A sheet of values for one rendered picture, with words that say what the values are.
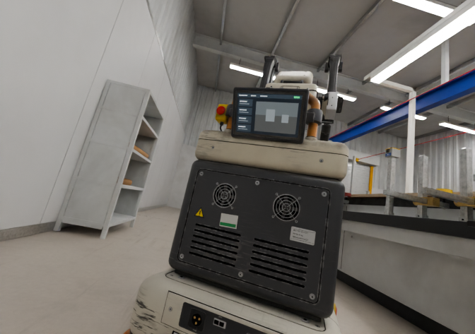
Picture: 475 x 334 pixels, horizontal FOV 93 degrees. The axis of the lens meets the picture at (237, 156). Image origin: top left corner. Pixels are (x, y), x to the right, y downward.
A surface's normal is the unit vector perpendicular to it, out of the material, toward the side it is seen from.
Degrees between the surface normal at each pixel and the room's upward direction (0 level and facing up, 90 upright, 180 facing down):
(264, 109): 115
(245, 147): 90
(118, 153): 90
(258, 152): 90
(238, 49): 90
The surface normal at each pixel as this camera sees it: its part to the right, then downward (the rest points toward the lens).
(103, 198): 0.15, -0.18
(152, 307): -0.29, -0.26
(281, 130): -0.34, 0.17
